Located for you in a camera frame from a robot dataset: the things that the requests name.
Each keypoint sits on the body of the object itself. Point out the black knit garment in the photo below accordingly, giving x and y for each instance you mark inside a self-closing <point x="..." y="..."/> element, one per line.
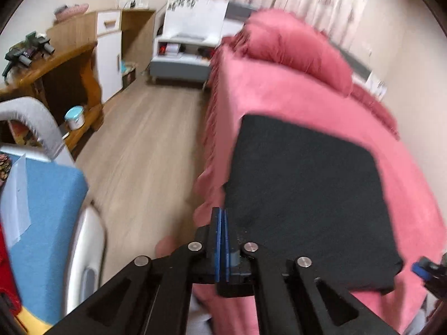
<point x="300" y="192"/>

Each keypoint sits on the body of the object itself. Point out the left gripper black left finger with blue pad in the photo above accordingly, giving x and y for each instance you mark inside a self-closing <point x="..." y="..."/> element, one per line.
<point x="151" y="296"/>

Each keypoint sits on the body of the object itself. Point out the pink container on cabinet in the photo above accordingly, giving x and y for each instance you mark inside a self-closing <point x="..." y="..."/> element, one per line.
<point x="66" y="12"/>

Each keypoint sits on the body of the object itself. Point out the white floral board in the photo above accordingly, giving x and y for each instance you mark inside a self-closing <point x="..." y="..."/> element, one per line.
<point x="196" y="19"/>

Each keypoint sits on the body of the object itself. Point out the dark box under cabinet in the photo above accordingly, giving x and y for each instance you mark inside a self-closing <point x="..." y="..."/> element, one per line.
<point x="128" y="71"/>

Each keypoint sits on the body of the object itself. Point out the brown wooden desk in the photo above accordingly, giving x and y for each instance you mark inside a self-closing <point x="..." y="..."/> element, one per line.
<point x="62" y="81"/>

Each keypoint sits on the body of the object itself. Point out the pink bed with blanket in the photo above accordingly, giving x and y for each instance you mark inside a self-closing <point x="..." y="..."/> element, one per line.
<point x="242" y="86"/>

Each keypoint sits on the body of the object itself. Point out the green black tool on desk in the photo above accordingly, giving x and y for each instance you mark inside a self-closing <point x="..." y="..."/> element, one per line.
<point x="22" y="53"/>

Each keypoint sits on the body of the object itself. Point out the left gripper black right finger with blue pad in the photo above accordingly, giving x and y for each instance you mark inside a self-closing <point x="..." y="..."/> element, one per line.
<point x="290" y="296"/>

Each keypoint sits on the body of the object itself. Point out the white grey nightstand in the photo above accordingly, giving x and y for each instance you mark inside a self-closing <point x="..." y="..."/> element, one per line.
<point x="182" y="58"/>

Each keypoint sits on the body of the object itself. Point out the blue cushion chair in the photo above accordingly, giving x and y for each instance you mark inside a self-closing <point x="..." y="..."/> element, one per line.
<point x="54" y="237"/>

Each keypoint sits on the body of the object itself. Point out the wooden cabinet white doors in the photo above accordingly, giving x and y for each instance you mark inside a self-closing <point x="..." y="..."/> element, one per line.
<point x="123" y="36"/>

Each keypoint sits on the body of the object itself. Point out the white wall power strip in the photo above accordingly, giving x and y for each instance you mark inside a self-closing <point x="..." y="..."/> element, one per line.
<point x="129" y="4"/>

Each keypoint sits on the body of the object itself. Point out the grey bed headboard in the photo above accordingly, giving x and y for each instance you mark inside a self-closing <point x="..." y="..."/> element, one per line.
<point x="241" y="12"/>

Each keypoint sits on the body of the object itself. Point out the folded pink duvet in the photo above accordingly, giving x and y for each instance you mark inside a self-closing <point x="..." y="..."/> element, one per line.
<point x="280" y="37"/>

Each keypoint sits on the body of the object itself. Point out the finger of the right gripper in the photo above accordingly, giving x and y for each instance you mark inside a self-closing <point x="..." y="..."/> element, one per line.
<point x="432" y="274"/>

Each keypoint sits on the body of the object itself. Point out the white tin teal lid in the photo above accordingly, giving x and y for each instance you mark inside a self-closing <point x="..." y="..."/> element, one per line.
<point x="75" y="118"/>

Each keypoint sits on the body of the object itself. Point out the pink pillow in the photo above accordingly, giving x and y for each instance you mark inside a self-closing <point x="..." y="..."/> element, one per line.
<point x="379" y="111"/>

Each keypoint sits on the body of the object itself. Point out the right white nightstand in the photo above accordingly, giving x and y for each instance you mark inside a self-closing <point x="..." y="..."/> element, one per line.
<point x="376" y="86"/>

